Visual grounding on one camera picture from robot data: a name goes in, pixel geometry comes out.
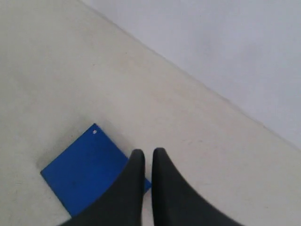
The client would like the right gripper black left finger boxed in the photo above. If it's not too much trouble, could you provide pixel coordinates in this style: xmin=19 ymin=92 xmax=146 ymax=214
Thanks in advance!
xmin=62 ymin=149 xmax=144 ymax=226

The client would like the blue binder folder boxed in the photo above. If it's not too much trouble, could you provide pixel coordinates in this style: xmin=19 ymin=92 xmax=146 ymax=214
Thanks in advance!
xmin=41 ymin=124 xmax=151 ymax=218

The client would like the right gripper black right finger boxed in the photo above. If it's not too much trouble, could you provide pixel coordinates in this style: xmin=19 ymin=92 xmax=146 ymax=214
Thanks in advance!
xmin=151 ymin=147 xmax=241 ymax=226

